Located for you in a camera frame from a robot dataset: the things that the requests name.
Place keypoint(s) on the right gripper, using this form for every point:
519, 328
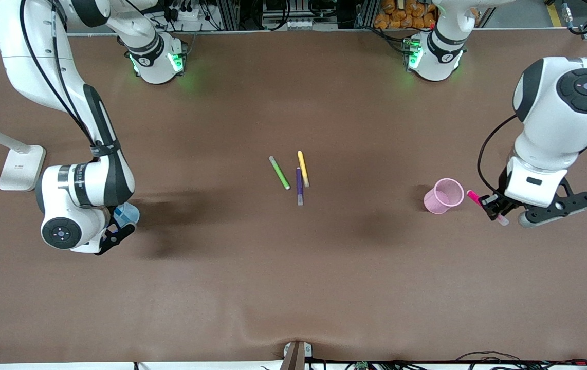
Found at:
111, 209

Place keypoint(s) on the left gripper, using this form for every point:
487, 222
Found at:
502, 198

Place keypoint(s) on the pink marker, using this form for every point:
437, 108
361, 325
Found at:
473, 196

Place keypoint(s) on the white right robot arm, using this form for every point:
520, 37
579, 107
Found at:
31, 61

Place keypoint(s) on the light blue mesh cup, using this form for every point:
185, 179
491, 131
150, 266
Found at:
131, 216

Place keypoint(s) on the pink mesh cup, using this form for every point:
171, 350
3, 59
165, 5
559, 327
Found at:
445, 198

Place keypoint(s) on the green marker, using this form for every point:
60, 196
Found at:
279, 172

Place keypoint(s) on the purple marker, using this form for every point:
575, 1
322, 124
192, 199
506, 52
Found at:
300, 190

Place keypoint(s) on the yellow marker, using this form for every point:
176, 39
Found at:
304, 167

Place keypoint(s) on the orange snack bags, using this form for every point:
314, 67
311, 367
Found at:
401, 15

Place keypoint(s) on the large white power strip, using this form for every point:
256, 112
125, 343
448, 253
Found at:
190, 14

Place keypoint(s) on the small white power strip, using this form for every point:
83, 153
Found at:
299, 23

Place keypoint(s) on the metal table edge bracket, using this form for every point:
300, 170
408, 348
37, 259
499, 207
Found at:
296, 354

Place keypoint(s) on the aluminium frame post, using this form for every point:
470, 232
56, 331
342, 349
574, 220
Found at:
366, 13
227, 13

